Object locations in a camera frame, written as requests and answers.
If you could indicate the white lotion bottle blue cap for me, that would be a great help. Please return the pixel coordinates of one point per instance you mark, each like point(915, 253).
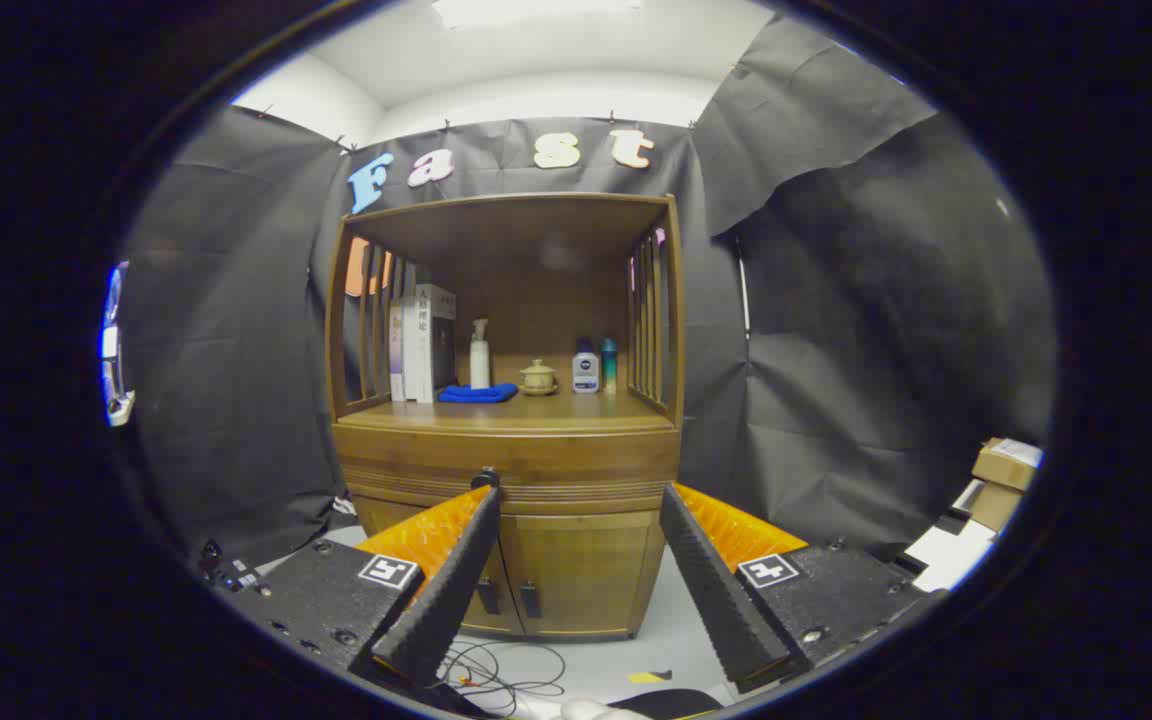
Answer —
point(586, 375)

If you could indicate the thin white purple book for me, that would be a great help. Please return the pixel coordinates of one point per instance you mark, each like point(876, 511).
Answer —
point(397, 360)

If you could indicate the teal bottle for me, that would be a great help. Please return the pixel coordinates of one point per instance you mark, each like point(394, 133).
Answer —
point(609, 370)

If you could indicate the yellow tape piece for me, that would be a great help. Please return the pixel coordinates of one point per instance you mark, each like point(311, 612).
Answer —
point(644, 678)

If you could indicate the thick white book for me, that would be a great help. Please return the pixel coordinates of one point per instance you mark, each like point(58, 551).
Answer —
point(421, 345)

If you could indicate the black electronic device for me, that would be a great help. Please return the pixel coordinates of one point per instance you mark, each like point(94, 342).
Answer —
point(211, 550)

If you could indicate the pale rounded object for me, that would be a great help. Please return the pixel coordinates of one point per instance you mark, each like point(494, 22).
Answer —
point(586, 710)

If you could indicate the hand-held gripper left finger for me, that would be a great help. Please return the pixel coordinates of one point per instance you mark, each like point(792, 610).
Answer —
point(456, 590)

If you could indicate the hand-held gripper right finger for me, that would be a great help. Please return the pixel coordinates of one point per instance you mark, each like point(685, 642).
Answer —
point(716, 590)

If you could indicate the cream lidded teacup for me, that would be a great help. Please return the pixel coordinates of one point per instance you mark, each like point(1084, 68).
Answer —
point(538, 379)

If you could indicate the wooden drawer with black knob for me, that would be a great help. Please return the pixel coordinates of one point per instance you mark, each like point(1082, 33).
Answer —
point(576, 465)

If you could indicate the wooden cabinet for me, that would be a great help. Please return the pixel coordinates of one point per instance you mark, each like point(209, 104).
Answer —
point(506, 230)

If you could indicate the white pump bottle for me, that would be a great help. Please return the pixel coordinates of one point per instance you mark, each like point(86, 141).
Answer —
point(479, 365)

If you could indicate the blue white object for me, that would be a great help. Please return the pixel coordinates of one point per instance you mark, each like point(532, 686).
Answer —
point(114, 350)

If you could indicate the blue folded cloth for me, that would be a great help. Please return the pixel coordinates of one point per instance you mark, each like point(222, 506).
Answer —
point(476, 394)

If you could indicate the wooden countertop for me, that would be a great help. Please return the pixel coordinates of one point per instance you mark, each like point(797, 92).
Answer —
point(576, 408)

